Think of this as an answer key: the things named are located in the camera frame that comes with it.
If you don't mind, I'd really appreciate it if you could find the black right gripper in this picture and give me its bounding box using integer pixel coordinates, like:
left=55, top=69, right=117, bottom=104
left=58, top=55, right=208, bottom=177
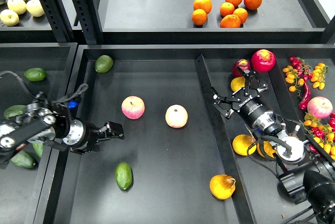
left=211, top=67, right=274, bottom=127

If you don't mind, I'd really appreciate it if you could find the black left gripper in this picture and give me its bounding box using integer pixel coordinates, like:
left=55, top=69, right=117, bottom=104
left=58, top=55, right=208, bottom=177
left=70, top=120, right=125, bottom=155

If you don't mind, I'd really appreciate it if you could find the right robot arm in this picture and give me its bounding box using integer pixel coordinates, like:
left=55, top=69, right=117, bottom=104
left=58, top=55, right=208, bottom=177
left=213, top=68, right=334, bottom=223

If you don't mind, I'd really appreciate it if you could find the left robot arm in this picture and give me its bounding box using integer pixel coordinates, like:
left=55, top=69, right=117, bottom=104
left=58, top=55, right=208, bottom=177
left=1, top=83, right=125, bottom=169

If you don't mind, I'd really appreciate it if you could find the yellow pear with stem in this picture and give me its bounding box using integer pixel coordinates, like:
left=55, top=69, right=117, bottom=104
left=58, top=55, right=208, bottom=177
left=232, top=129, right=256, bottom=156

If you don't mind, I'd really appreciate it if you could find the dark avocado bottom left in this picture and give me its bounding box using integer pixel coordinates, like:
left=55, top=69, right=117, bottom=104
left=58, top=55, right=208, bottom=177
left=10, top=151, right=37, bottom=169

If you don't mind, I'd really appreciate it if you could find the green avocado tray corner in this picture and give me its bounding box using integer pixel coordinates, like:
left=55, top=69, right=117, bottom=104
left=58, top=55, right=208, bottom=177
left=95, top=55, right=114, bottom=73

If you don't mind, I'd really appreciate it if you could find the dark green avocado long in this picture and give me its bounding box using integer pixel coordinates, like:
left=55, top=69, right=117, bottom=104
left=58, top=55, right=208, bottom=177
left=3, top=105, right=26, bottom=119

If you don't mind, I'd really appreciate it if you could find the green avocado left tray top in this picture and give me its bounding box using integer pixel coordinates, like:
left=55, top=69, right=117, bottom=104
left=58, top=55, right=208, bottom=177
left=24, top=68, right=47, bottom=82

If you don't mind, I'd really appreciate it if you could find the pale yellow pear right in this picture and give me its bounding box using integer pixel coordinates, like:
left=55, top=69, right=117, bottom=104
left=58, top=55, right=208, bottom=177
left=26, top=0, right=44, bottom=17

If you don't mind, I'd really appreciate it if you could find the pale yellow pear front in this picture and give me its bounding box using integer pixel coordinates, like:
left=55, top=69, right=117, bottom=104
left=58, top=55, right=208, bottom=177
left=0, top=9, right=19, bottom=27

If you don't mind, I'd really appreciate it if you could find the pale yellow pear middle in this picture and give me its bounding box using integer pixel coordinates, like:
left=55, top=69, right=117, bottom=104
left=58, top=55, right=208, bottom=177
left=7, top=0, right=27, bottom=15

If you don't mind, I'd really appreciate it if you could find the dark red apple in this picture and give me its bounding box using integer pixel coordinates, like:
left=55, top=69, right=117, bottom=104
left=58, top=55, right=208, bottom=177
left=231, top=59, right=251, bottom=78

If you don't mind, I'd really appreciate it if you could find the red apple top right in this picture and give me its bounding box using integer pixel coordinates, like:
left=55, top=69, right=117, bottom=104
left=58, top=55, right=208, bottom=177
left=251, top=49, right=276, bottom=73

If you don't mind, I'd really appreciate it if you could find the pink apple left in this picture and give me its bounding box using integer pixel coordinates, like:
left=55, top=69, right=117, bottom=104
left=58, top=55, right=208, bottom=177
left=121, top=96, right=145, bottom=119

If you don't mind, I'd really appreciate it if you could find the cherry tomato bunch upper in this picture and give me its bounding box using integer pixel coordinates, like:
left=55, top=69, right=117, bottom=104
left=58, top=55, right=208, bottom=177
left=282, top=57, right=328, bottom=98

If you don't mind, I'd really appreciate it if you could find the cherry tomato bunch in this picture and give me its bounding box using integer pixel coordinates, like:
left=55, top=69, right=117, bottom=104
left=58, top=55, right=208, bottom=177
left=303, top=113, right=334, bottom=160
left=282, top=57, right=328, bottom=98

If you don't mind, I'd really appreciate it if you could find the pale pink apple centre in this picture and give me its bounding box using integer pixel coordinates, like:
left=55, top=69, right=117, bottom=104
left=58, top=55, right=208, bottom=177
left=165, top=105, right=188, bottom=128

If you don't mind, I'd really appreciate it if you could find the red chili pepper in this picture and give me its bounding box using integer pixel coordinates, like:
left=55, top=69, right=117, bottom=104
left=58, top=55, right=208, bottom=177
left=298, top=81, right=311, bottom=110

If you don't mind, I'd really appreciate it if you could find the orange front bottom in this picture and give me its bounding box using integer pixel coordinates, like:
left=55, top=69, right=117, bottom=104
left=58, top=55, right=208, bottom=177
left=220, top=14, right=241, bottom=28

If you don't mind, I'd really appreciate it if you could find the orange right small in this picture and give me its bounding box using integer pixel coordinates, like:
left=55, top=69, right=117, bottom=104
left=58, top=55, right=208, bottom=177
left=233, top=8, right=248, bottom=24

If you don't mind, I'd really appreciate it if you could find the orange small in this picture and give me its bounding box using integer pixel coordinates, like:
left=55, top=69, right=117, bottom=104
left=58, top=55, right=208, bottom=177
left=219, top=2, right=235, bottom=17
left=233, top=8, right=248, bottom=24

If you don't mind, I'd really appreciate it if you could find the black left tray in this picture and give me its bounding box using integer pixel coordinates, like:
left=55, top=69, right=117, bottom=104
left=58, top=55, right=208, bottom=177
left=1, top=43, right=77, bottom=223

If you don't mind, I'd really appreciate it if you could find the black tray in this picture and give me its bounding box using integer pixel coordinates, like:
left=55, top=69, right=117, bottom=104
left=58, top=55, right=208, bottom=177
left=32, top=43, right=335, bottom=224
left=1, top=43, right=77, bottom=223

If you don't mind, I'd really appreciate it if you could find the pink apple far right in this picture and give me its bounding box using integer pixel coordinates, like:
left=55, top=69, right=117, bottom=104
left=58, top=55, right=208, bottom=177
left=307, top=96, right=333, bottom=119

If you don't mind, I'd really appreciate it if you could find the orange centre small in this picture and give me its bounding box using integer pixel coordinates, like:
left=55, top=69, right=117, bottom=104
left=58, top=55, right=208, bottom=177
left=219, top=2, right=235, bottom=17

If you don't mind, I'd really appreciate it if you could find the orange lower left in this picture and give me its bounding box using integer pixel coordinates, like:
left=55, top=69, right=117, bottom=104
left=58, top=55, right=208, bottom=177
left=192, top=9, right=207, bottom=26

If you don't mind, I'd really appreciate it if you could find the black centre tray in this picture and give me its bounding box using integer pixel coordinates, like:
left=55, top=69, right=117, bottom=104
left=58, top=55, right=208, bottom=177
left=32, top=43, right=335, bottom=224

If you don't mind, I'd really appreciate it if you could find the orange top right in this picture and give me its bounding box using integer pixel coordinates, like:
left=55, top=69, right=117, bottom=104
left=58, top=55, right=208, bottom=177
left=243, top=0, right=262, bottom=10

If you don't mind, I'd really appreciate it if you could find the cherry tomato bunch lower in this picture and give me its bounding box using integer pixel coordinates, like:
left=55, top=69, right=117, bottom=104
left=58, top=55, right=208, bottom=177
left=303, top=113, right=334, bottom=160

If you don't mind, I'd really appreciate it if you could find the orange far left top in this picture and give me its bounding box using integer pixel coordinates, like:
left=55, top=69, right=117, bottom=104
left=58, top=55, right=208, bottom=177
left=193, top=0, right=213, bottom=14

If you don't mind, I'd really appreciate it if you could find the black tray divider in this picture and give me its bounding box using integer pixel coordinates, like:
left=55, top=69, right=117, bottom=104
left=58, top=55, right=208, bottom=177
left=194, top=54, right=256, bottom=223

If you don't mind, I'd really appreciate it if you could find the black metal shelf rack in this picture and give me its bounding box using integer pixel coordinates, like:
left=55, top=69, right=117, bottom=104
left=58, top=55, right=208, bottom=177
left=1, top=0, right=334, bottom=44

